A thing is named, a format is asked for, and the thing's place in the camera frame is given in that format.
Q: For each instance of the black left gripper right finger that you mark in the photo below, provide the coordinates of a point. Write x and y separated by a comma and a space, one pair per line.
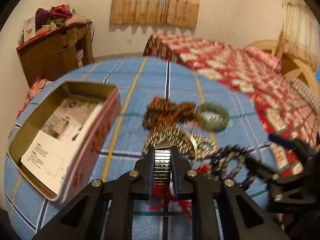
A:
220, 210

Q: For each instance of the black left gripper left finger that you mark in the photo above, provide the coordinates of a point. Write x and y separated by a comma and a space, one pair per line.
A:
103, 210

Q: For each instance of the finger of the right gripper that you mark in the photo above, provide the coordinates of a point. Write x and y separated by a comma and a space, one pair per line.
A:
302, 150
257, 168

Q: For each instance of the red tassel jade pendant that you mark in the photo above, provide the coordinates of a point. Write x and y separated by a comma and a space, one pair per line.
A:
167, 196

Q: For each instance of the silver metal watch band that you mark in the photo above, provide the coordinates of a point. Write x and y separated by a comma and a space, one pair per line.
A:
162, 164

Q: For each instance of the red patterned bed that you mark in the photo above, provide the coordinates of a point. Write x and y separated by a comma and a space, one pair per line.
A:
258, 98

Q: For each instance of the striped grey pillow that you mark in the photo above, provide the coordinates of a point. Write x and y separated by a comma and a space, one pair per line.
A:
305, 91

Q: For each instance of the pink metal tin box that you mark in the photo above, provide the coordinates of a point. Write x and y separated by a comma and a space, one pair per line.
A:
80, 170

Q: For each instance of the white paper card in tin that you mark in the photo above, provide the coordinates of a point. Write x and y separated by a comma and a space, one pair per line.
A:
59, 139

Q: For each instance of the green jade bangle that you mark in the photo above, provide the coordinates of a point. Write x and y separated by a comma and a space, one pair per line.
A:
212, 116

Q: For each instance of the pink pillow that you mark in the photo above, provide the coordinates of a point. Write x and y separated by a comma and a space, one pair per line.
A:
270, 60

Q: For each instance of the cream wooden headboard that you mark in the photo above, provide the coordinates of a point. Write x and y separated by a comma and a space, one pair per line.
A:
290, 67

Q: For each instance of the beige right curtain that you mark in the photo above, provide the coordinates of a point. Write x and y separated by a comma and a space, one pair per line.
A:
299, 36

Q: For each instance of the blue plaid table cloth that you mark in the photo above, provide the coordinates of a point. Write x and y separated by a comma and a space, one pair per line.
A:
139, 80

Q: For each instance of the clothes pile on floor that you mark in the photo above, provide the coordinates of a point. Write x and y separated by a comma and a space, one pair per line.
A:
37, 86

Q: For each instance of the brown wooden desk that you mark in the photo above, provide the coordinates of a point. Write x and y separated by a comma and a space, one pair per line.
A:
53, 54

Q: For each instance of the beige window curtain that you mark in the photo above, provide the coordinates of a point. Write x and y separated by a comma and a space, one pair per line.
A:
180, 13

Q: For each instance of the clothes pile on desk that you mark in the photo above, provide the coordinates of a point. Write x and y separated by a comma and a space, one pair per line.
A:
60, 16

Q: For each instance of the white product box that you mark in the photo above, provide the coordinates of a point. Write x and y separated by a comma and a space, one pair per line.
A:
29, 28

